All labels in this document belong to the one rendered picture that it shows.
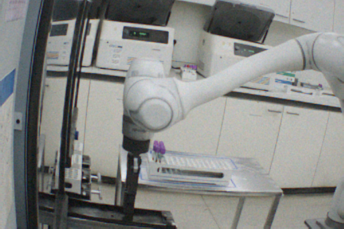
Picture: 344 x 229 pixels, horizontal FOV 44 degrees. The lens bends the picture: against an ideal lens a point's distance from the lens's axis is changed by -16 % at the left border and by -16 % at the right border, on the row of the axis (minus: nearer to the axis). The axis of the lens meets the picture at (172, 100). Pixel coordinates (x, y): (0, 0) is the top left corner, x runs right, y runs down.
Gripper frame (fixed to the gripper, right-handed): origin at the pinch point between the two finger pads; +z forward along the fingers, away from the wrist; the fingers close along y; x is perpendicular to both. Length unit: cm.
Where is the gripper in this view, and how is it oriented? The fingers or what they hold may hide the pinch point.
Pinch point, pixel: (129, 201)
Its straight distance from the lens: 140.5
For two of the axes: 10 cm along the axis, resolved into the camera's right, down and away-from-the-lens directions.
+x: 9.8, 1.2, 1.8
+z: -1.5, 9.7, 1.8
